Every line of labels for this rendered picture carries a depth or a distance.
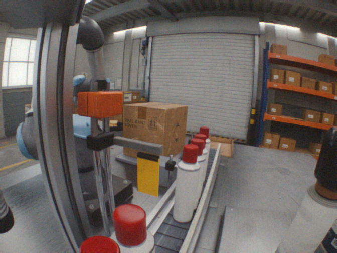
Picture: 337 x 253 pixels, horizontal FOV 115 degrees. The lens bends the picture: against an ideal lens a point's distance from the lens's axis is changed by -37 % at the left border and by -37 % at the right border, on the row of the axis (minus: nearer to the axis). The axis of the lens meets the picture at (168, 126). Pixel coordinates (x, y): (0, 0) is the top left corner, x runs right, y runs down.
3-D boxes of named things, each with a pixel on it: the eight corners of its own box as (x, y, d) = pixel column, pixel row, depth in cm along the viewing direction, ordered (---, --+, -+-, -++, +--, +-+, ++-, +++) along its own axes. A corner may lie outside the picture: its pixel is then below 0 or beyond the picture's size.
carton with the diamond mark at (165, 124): (162, 166, 79) (165, 109, 73) (123, 154, 89) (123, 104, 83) (184, 148, 105) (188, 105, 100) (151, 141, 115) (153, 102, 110)
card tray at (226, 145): (232, 157, 99) (233, 151, 98) (192, 151, 107) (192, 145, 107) (232, 144, 126) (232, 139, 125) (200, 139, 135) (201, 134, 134)
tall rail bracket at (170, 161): (182, 201, 55) (187, 159, 52) (163, 196, 58) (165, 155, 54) (184, 197, 58) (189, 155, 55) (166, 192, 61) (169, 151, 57)
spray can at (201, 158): (195, 213, 42) (206, 144, 38) (177, 209, 44) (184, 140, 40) (199, 203, 47) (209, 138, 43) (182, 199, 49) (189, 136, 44)
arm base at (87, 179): (81, 207, 38) (72, 177, 36) (59, 185, 46) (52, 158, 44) (119, 186, 51) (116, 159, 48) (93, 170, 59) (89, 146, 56)
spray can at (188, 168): (189, 226, 37) (200, 151, 33) (169, 221, 39) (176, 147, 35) (193, 214, 42) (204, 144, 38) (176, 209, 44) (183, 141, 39)
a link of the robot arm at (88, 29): (107, 8, 51) (111, 80, 95) (79, 10, 48) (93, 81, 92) (102, 24, 47) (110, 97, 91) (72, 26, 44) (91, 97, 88)
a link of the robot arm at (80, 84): (92, 74, 87) (93, 91, 93) (74, 75, 84) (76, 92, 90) (89, 78, 81) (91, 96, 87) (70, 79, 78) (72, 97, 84)
